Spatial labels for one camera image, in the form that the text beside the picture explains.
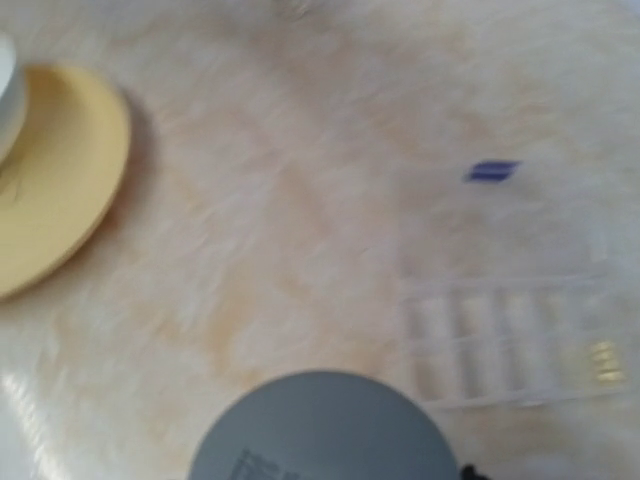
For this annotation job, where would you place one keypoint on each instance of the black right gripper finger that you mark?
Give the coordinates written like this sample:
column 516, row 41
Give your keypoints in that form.
column 469, row 472

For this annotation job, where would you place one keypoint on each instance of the orange pill bottle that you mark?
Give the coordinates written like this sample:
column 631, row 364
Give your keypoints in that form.
column 324, row 425

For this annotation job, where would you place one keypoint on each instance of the clear plastic pill organizer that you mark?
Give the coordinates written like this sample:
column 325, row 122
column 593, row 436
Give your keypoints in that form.
column 505, row 287

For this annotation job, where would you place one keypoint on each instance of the beige round plate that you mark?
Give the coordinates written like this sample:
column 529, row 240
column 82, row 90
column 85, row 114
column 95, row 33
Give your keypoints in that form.
column 63, row 173

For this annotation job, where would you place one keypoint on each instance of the white ceramic bowl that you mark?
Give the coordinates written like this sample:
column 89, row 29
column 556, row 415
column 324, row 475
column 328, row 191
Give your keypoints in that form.
column 14, row 97

